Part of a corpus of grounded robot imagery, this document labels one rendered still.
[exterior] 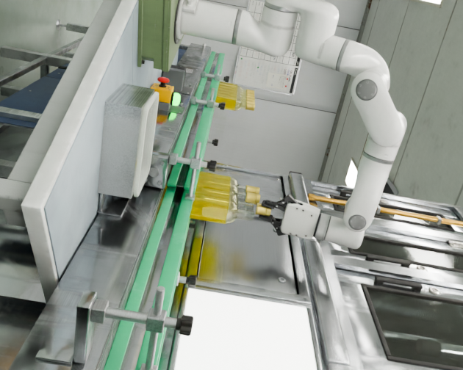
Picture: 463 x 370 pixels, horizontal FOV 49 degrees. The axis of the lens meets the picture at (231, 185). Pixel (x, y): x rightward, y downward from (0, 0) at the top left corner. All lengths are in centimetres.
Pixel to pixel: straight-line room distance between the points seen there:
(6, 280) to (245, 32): 88
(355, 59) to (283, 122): 623
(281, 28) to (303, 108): 616
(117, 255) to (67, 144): 28
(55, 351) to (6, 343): 35
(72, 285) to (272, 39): 81
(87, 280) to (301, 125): 675
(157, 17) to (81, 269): 66
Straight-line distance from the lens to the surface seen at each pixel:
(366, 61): 139
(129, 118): 112
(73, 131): 95
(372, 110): 130
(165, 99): 171
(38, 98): 176
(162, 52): 140
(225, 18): 141
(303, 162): 782
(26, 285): 135
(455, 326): 162
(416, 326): 155
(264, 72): 736
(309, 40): 137
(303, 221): 148
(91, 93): 103
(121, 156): 115
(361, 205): 138
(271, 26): 140
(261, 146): 768
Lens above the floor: 99
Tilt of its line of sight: 3 degrees up
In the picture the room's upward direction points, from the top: 100 degrees clockwise
